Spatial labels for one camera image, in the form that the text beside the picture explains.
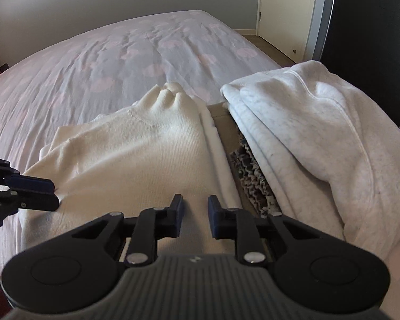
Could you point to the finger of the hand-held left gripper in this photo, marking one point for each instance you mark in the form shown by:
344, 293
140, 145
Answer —
36, 184
33, 201

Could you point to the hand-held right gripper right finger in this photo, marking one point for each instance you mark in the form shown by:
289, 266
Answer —
213, 216

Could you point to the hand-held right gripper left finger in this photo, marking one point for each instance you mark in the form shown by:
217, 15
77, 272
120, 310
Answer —
179, 211

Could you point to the cream knit sweater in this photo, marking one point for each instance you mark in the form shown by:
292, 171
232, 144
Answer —
136, 153

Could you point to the patterned ruffled cloth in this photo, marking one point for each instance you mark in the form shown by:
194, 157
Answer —
253, 176

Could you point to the white folded cloth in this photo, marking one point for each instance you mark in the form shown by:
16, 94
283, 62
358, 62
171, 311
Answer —
216, 153

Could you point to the grey-white sweatshirt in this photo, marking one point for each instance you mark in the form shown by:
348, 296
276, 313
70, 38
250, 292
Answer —
320, 123

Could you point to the bed with pink dotted sheet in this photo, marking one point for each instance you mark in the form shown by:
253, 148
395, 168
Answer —
120, 56

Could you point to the cream door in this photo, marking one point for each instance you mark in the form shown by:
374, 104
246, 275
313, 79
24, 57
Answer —
283, 13

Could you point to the black wardrobe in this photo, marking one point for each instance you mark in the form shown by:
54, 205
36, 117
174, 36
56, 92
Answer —
370, 23

